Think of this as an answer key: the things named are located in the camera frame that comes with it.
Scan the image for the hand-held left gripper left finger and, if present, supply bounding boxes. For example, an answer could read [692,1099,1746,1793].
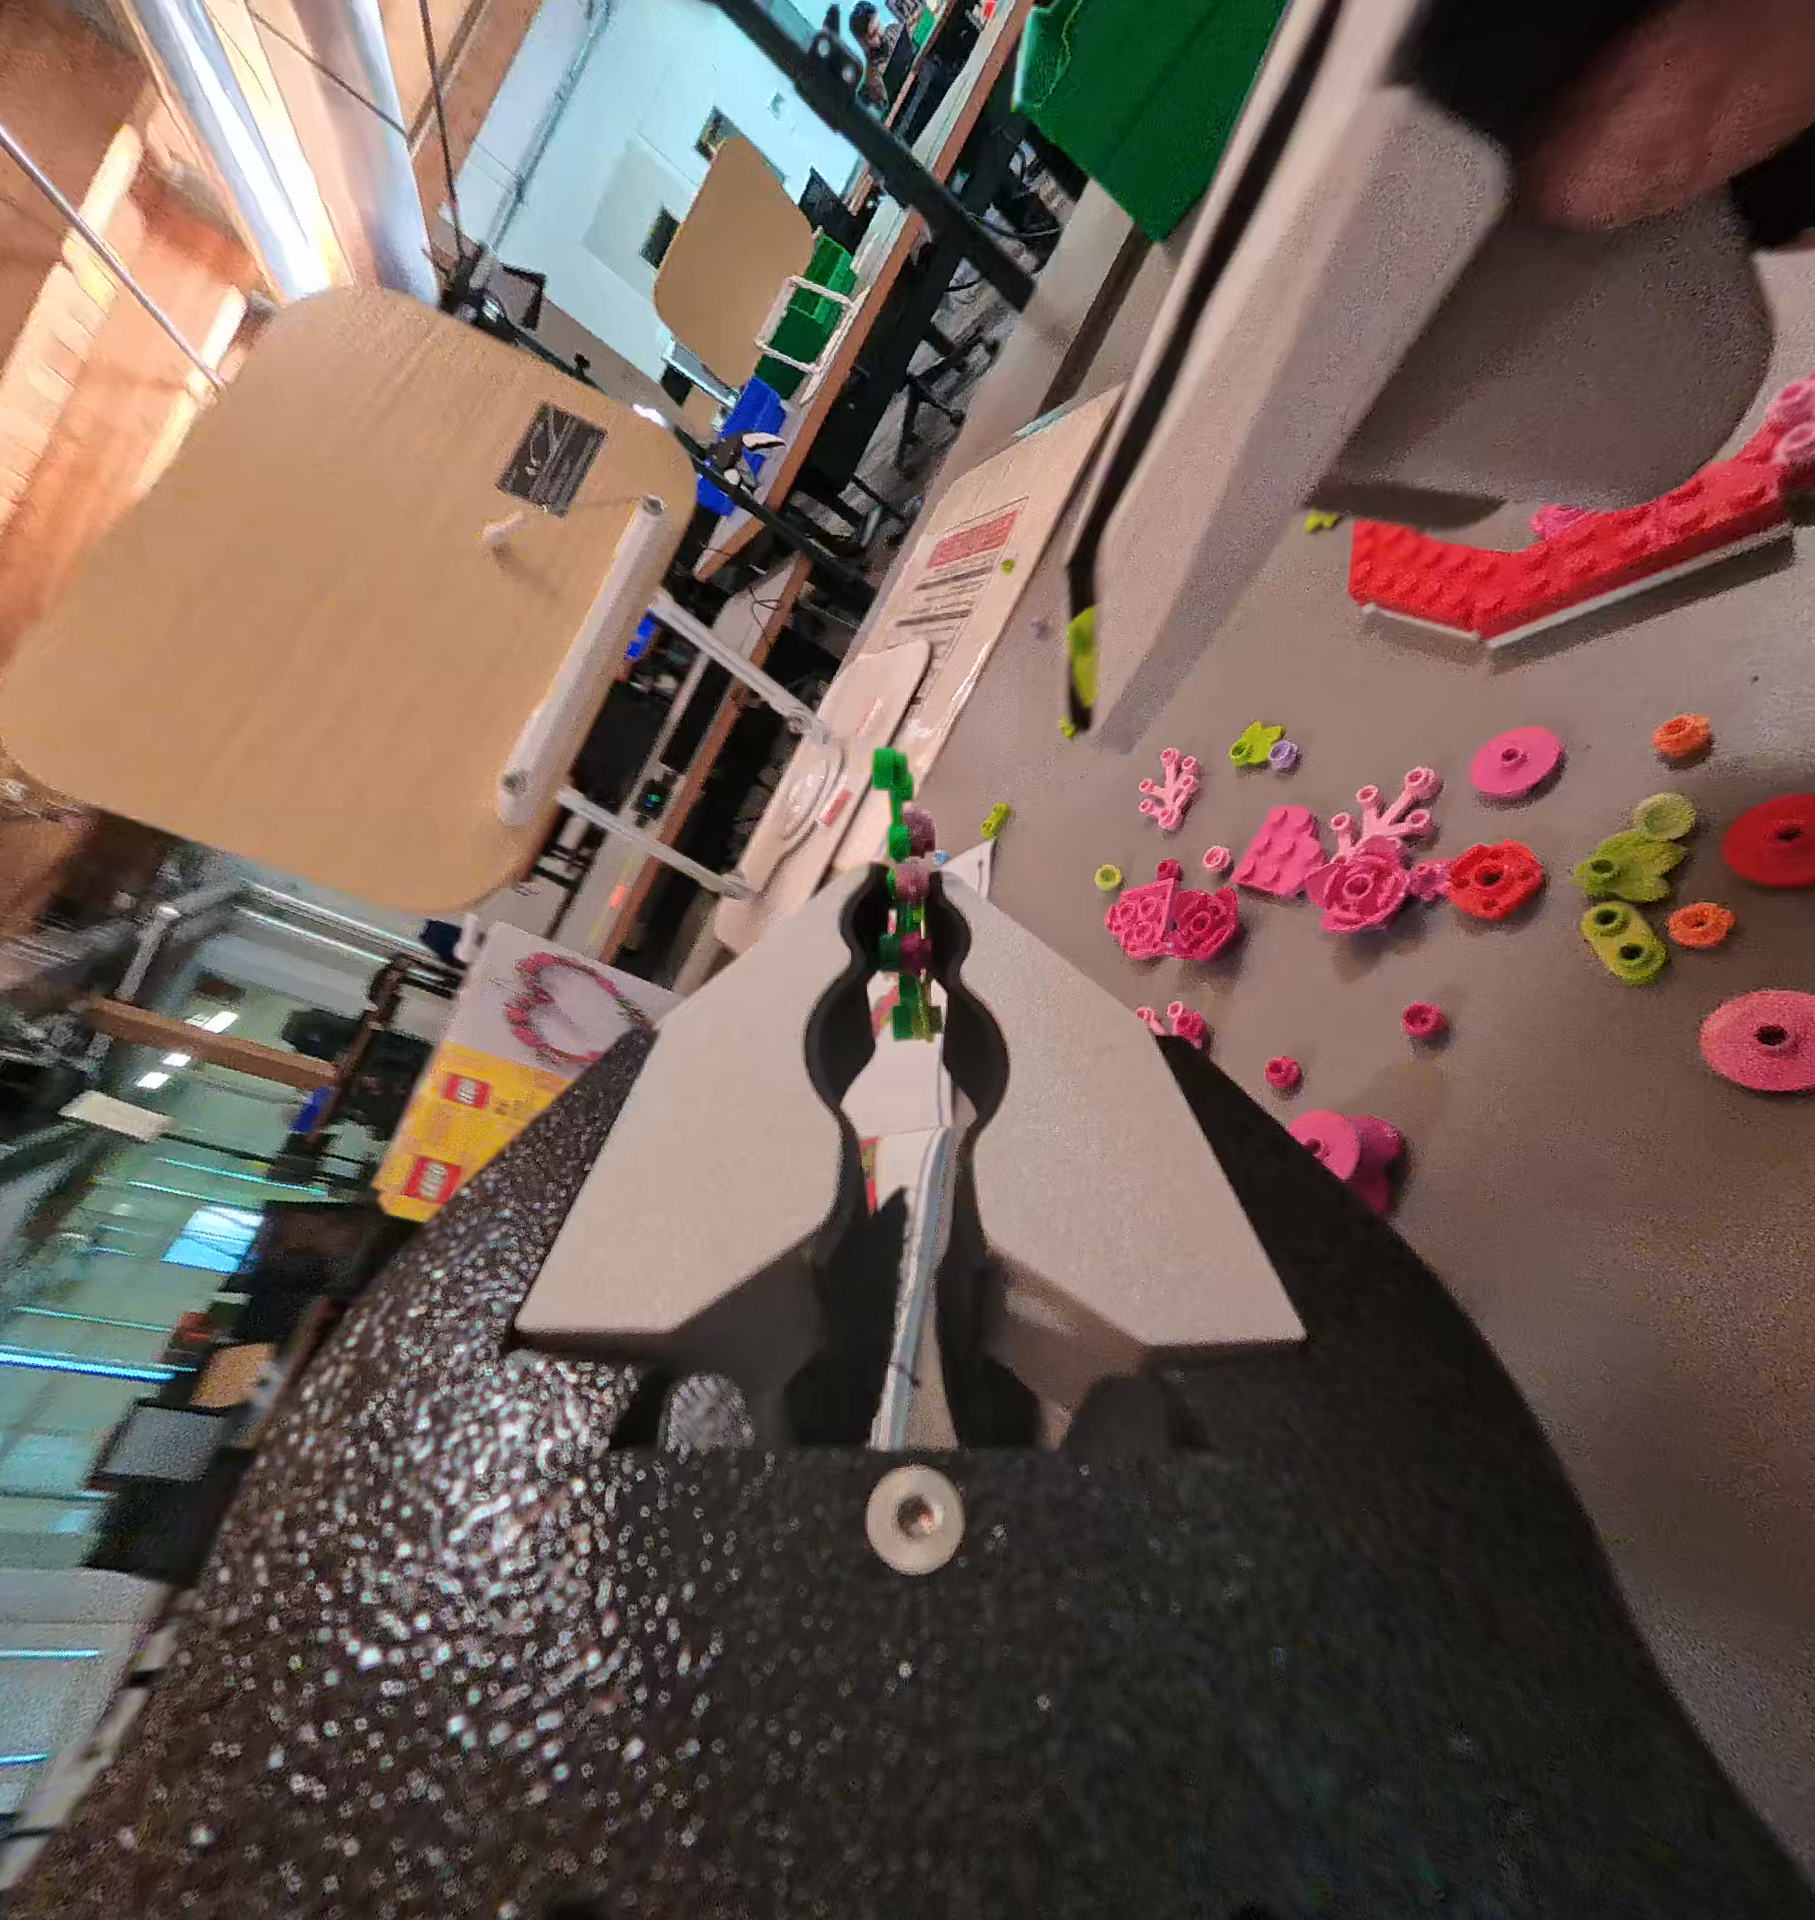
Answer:
[514,868,910,1448]

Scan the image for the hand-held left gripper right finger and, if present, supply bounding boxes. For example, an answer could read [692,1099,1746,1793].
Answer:
[928,869,1309,1448]

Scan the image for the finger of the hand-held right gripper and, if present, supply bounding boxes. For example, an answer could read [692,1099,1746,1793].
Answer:
[1064,0,1519,740]

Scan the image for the red heart brick frame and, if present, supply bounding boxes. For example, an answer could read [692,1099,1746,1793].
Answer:
[1349,307,1815,650]

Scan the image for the green vine brick stem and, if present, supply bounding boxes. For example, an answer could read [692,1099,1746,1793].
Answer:
[869,744,945,1044]

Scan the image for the red round disc brick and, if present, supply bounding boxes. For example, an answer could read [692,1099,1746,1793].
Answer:
[1724,794,1815,890]

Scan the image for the yellow toy set box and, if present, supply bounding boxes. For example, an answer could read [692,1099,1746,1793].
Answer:
[371,921,660,1224]

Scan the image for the person's right hand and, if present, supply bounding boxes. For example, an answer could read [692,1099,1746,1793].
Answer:
[1515,28,1815,233]

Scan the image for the open instruction booklet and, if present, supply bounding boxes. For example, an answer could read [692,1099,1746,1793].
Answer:
[846,841,1000,1441]

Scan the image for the magenta rose with disc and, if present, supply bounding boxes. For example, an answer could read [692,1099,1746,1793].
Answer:
[1287,1106,1407,1216]

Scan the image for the pink heart brick plate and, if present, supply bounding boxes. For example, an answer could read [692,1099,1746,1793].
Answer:
[1230,804,1329,900]
[1105,869,1186,961]

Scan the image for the green plastic bin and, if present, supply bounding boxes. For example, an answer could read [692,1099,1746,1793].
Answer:
[1013,0,1290,243]

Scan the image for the clear bag with printed sheet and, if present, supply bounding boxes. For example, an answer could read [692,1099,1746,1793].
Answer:
[861,386,1125,753]

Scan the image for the bright pink rose brick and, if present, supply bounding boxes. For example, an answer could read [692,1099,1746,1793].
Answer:
[1306,841,1419,937]

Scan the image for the wooden office desk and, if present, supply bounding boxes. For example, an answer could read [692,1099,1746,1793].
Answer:
[690,0,1036,593]

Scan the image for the pink round disc brick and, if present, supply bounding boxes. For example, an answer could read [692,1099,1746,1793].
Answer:
[1700,989,1815,1093]
[1471,724,1567,800]

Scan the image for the red flower brick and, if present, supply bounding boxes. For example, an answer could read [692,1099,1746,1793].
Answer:
[1447,841,1545,920]

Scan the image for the scattered small loose bricks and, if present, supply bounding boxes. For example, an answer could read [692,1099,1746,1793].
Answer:
[982,510,1742,1097]

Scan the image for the small beige panel on stand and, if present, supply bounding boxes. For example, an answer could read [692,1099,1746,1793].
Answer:
[652,135,863,407]

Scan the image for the beige panel on white stand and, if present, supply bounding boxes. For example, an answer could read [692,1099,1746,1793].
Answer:
[0,283,945,961]

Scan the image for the silver air duct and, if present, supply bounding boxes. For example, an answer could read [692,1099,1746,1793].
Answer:
[113,0,444,301]

